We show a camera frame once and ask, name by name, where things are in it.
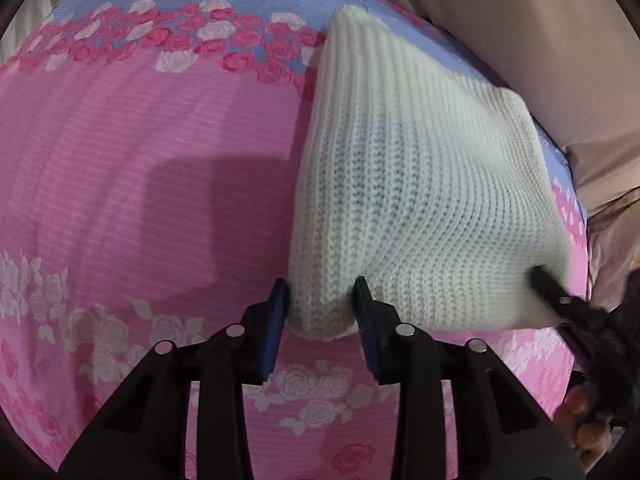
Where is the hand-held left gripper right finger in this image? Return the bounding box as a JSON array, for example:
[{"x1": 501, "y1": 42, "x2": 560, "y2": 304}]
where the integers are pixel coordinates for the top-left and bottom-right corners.
[{"x1": 352, "y1": 276, "x2": 586, "y2": 480}]

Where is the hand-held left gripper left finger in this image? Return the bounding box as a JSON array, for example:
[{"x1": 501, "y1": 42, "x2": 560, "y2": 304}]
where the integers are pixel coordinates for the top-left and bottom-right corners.
[{"x1": 57, "y1": 277, "x2": 291, "y2": 480}]

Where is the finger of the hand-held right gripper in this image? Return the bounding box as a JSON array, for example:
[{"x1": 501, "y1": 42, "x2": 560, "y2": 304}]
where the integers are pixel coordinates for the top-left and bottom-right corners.
[{"x1": 529, "y1": 265, "x2": 586, "y2": 324}]

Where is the white red black knit sweater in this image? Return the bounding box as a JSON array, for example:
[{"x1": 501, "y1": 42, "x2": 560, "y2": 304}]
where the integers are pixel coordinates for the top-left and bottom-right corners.
[{"x1": 287, "y1": 4, "x2": 581, "y2": 342}]

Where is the person's right hand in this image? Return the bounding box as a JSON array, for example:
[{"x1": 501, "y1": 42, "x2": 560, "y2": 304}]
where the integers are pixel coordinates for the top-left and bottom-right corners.
[{"x1": 556, "y1": 386, "x2": 614, "y2": 467}]

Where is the pink floral bedsheet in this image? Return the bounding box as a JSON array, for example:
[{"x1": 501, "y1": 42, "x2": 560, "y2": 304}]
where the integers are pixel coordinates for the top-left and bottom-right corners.
[{"x1": 0, "y1": 0, "x2": 594, "y2": 480}]

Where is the beige draped cloth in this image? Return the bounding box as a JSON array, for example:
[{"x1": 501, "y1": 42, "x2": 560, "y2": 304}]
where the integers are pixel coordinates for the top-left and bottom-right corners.
[{"x1": 300, "y1": 0, "x2": 640, "y2": 312}]

